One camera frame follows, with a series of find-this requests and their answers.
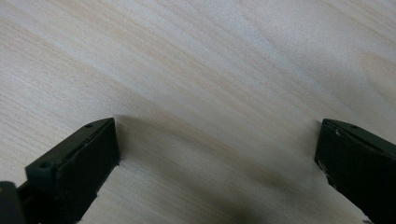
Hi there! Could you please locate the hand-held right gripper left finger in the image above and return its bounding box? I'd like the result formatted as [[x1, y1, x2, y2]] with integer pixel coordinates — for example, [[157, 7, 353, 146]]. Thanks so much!
[[17, 117, 121, 224]]

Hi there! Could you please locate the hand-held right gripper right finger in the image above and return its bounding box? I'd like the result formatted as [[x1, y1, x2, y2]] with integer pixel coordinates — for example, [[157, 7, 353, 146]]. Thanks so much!
[[314, 118, 396, 224]]

